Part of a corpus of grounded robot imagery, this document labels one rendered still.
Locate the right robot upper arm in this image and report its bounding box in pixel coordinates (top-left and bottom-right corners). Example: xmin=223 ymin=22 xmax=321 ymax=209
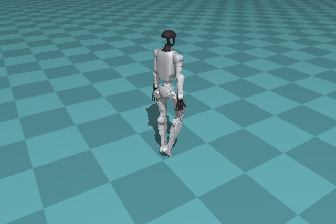
xmin=173 ymin=53 xmax=184 ymax=81

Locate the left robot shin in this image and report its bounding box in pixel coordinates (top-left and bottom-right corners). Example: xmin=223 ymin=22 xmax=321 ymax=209
xmin=157 ymin=116 xmax=167 ymax=146

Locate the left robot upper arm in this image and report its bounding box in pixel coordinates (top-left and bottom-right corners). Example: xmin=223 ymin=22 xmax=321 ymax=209
xmin=153 ymin=49 xmax=159 ymax=72

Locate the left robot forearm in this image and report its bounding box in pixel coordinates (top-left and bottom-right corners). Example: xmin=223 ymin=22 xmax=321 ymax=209
xmin=153 ymin=71 xmax=160 ymax=88

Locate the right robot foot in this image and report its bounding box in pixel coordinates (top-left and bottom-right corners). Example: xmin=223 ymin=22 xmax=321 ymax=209
xmin=162 ymin=146 xmax=172 ymax=157

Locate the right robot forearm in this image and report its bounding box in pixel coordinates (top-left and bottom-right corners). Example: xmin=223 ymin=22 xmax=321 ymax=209
xmin=176 ymin=75 xmax=185 ymax=100

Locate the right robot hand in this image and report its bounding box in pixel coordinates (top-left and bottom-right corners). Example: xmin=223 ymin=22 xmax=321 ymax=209
xmin=175 ymin=95 xmax=186 ymax=111

